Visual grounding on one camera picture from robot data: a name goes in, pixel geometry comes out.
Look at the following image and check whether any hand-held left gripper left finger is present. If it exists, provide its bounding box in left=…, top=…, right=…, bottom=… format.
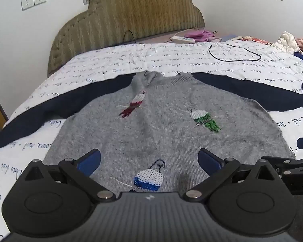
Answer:
left=23, top=149, right=117, bottom=202

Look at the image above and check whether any black cable at headboard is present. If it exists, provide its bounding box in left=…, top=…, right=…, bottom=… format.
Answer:
left=123, top=30, right=138, bottom=44

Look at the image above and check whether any thin black cable loop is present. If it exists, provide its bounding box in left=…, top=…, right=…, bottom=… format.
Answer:
left=208, top=43, right=262, bottom=61

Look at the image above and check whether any floral cloth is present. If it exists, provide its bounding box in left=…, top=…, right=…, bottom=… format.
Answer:
left=240, top=37, right=274, bottom=46

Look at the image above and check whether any grey sweater with navy sleeves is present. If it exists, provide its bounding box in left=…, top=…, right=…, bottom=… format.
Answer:
left=0, top=71, right=303, bottom=194

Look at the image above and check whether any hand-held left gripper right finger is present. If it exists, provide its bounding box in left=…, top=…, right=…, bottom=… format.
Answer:
left=183, top=148, right=281, bottom=202

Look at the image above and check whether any purple cloth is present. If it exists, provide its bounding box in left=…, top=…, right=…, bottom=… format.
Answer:
left=184, top=29, right=221, bottom=42

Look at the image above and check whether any olive padded headboard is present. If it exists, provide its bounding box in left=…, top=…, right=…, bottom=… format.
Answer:
left=47, top=0, right=205, bottom=77

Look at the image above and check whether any white power strip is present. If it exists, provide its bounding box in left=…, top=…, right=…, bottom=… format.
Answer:
left=172, top=36, right=195, bottom=43

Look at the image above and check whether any white printed bed sheet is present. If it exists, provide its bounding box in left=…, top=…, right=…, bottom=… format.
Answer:
left=0, top=39, right=303, bottom=242

